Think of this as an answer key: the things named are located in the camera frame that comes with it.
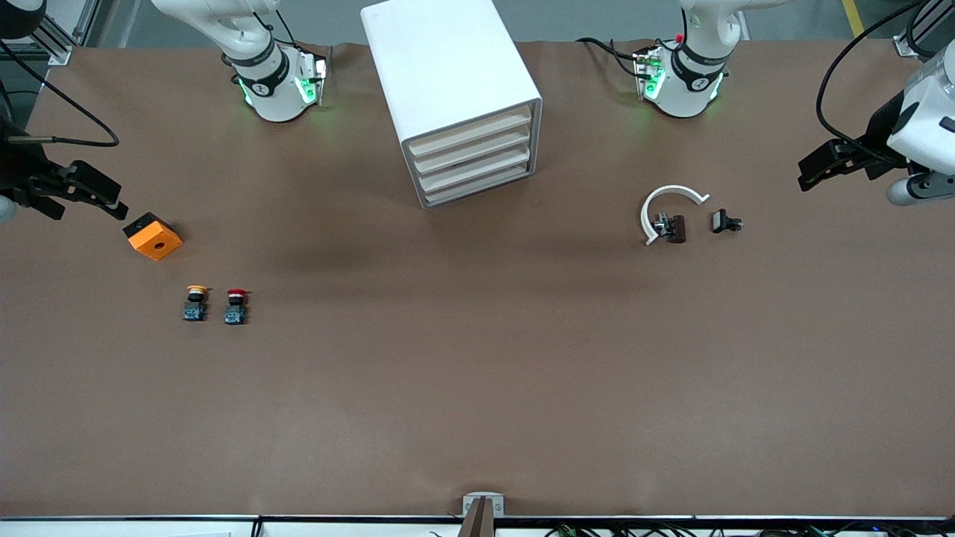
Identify white drawer cabinet housing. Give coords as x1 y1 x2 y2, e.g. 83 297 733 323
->
361 0 543 210

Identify yellow push button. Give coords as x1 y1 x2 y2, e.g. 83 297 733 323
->
183 284 210 323

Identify brown bar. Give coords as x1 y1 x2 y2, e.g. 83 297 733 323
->
457 497 497 537

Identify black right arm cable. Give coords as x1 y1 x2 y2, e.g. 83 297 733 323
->
0 37 121 148

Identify black base cable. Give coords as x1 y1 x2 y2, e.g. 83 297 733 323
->
576 36 650 79

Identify white table edge rail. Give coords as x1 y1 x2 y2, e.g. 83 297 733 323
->
0 513 955 537

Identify aluminium frame profile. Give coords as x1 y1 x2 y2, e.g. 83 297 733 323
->
26 0 101 66
894 0 950 57

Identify brown electrical component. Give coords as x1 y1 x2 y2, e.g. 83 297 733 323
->
653 213 687 245

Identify orange box with hole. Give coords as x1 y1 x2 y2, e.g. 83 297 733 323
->
123 212 184 262

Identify white curved plastic piece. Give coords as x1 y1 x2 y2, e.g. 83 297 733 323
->
640 185 711 247

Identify grey metal bracket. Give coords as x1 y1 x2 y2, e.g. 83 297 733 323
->
462 492 505 518

